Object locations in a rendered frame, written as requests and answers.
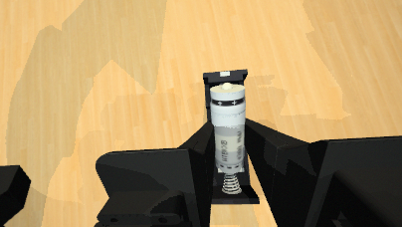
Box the white cylindrical battery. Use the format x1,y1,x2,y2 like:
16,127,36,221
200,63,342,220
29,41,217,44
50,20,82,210
210,83,246,174

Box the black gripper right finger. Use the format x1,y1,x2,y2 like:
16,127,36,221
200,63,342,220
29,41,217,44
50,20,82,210
244,118,402,227

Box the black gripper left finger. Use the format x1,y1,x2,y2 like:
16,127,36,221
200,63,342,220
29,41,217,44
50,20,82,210
96,120,216,227

